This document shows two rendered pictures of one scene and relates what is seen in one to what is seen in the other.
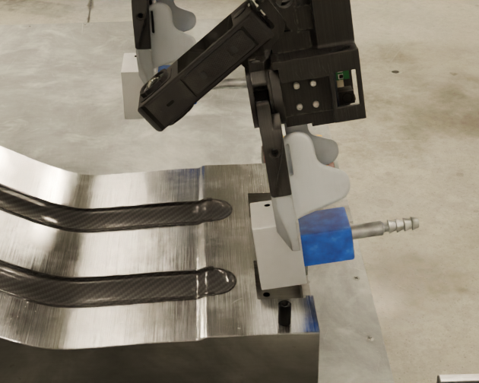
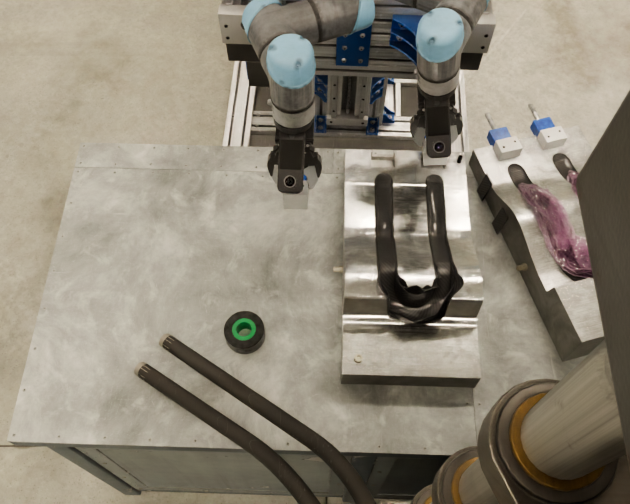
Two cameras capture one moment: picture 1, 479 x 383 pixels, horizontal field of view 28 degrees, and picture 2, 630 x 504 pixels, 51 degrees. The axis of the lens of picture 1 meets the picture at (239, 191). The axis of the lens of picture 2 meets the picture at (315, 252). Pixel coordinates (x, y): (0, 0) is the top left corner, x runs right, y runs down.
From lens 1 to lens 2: 1.38 m
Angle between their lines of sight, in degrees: 61
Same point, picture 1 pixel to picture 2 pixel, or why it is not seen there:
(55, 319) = (454, 233)
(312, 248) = not seen: hidden behind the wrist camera
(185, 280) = (429, 192)
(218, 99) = (198, 193)
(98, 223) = (383, 225)
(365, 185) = not seen: outside the picture
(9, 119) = (201, 303)
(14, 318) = (460, 244)
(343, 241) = not seen: hidden behind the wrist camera
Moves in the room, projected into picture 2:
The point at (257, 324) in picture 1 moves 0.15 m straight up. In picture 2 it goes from (460, 169) to (475, 124)
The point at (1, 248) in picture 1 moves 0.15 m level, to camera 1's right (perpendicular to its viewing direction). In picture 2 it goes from (422, 249) to (421, 187)
